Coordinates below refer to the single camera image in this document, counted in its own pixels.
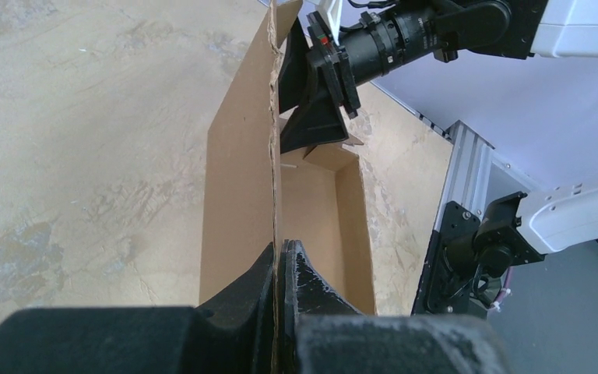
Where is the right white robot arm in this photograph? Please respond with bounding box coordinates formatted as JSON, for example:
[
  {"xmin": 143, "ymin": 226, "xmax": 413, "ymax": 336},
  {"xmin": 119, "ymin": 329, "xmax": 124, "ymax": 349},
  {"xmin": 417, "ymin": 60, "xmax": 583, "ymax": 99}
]
[{"xmin": 280, "ymin": 1, "xmax": 598, "ymax": 261}]

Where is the brown cardboard box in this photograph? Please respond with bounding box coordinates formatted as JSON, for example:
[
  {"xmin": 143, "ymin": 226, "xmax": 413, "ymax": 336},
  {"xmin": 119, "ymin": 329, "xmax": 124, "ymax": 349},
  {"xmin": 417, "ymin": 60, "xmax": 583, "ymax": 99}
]
[{"xmin": 189, "ymin": 1, "xmax": 375, "ymax": 373}]

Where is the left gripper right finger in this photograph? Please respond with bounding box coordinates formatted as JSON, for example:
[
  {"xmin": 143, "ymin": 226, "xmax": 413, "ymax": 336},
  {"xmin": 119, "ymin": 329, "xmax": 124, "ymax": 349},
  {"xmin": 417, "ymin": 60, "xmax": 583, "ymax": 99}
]
[{"xmin": 281, "ymin": 240, "xmax": 512, "ymax": 373}]

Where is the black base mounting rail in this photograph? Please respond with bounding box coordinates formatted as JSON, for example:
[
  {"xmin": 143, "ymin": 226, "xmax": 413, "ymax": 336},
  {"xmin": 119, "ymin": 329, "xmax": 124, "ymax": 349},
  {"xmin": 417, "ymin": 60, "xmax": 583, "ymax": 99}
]
[{"xmin": 412, "ymin": 201, "xmax": 487, "ymax": 319}]

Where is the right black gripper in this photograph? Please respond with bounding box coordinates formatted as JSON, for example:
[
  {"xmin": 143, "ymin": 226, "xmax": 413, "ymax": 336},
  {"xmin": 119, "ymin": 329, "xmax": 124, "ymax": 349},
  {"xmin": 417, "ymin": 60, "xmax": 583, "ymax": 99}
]
[{"xmin": 278, "ymin": 1, "xmax": 511, "ymax": 154}]

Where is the aluminium frame extrusion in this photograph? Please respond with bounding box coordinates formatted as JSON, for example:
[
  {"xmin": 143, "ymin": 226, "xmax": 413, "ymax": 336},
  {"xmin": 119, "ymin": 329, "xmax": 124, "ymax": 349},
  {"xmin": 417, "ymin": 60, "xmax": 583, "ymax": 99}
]
[{"xmin": 434, "ymin": 121, "xmax": 494, "ymax": 230}]

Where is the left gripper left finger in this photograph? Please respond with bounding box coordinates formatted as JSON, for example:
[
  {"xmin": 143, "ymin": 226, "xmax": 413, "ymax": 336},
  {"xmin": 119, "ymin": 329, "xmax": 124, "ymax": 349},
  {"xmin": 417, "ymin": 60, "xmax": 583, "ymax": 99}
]
[{"xmin": 0, "ymin": 246, "xmax": 274, "ymax": 373}]

